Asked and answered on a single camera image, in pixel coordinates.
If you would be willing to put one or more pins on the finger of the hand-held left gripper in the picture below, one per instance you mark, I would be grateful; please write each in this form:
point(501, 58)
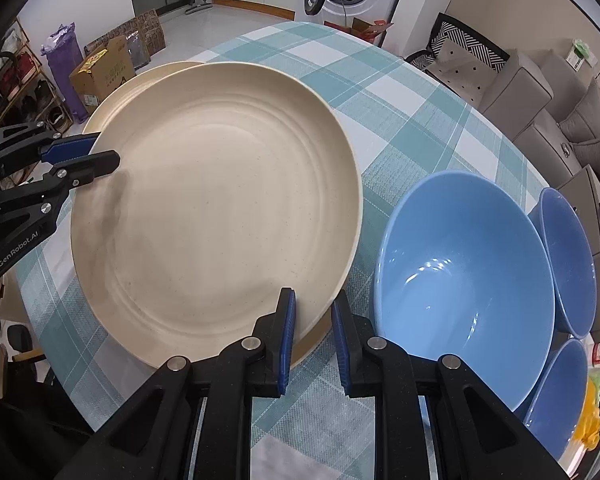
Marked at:
point(72, 146)
point(95, 164)

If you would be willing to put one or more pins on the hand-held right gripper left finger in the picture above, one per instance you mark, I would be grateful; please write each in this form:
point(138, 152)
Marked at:
point(290, 340)

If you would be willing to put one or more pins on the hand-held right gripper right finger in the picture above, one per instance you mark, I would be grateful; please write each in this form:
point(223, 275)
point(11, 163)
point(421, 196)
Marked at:
point(341, 355)

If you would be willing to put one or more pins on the beige plate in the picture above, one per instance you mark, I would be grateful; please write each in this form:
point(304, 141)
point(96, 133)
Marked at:
point(220, 200)
point(130, 87)

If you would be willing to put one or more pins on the blue bowl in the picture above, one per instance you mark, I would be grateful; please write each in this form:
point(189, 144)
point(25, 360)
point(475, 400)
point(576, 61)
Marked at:
point(555, 400)
point(460, 285)
point(570, 260)

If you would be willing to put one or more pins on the purple bag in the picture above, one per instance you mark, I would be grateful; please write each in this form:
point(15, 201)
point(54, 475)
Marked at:
point(62, 75)

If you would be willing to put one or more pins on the yellow cardboard box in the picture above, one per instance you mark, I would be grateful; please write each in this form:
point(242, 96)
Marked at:
point(105, 75)

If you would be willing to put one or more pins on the dark grey flat box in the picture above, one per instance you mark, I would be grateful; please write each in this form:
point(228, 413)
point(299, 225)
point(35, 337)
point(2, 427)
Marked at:
point(137, 50)

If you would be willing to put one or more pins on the brown patterned cardboard box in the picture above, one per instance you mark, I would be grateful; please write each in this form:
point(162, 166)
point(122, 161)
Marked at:
point(147, 27)

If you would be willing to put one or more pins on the yellow plastic bag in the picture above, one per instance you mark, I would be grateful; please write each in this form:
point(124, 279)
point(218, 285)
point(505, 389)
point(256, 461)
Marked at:
point(590, 410)

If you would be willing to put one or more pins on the red cardboard box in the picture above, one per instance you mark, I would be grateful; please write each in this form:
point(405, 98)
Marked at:
point(375, 30)

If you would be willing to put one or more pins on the grey sofa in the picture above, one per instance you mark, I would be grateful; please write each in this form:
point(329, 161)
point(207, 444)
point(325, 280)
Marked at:
point(520, 90)

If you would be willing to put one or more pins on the white and green wall box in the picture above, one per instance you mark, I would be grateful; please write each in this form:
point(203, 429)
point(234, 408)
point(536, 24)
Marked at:
point(580, 55)

